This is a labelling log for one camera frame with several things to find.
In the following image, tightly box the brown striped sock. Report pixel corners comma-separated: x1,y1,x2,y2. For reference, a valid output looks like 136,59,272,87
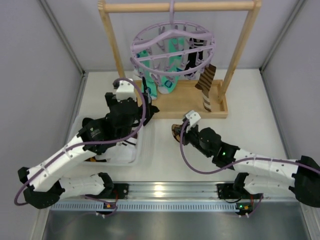
195,64,217,112

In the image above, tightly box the mint green sock left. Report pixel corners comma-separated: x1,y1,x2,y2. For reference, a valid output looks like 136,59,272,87
132,49,151,81

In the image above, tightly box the mint green sock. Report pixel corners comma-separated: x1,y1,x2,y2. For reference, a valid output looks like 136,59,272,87
132,49,151,81
156,37,186,95

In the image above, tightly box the wooden hanging rack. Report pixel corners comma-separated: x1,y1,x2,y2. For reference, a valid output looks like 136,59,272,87
98,0,262,119

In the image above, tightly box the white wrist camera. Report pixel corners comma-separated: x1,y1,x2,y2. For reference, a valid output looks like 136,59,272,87
185,110,202,128
113,78,137,102

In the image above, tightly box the black white striped sock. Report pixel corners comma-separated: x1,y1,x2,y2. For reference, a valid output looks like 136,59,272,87
184,38,204,79

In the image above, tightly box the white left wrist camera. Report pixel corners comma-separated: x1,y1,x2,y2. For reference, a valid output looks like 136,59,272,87
113,78,137,102

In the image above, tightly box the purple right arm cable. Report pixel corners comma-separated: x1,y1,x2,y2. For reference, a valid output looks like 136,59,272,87
178,118,320,218

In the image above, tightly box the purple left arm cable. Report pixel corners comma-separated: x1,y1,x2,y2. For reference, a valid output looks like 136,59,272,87
13,77,151,216

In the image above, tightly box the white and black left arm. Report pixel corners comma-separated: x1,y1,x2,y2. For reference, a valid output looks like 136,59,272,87
17,92,160,209

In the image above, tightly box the purple round clip hanger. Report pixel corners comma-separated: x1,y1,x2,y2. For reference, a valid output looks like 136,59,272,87
130,1,216,87

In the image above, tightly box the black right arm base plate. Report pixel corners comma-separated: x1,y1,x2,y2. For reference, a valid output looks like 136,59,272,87
216,183,262,200

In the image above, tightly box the orange argyle sock in basket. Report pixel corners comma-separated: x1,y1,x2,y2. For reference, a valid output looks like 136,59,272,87
88,157,96,162

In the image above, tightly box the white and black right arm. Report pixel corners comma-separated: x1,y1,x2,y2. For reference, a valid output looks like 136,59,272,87
171,125,320,208

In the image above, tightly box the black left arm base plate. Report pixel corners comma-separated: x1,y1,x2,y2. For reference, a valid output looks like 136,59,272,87
99,183,129,200

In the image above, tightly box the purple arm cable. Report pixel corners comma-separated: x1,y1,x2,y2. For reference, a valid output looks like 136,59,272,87
178,118,320,218
13,77,151,216

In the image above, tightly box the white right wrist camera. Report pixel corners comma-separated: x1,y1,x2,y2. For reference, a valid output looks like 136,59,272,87
185,110,202,128

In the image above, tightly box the grey slotted cable duct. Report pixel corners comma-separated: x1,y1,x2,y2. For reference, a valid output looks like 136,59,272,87
50,200,240,213

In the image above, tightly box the white plastic basket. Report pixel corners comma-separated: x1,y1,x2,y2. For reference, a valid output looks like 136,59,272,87
68,115,144,167

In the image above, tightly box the brown argyle sock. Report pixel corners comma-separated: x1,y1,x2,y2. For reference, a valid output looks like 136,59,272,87
171,124,186,146

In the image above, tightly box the aluminium mounting rail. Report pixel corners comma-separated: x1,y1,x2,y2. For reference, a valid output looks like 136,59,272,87
49,181,313,201

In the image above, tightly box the mint green sock right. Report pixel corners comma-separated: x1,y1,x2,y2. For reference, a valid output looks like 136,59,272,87
156,37,186,95

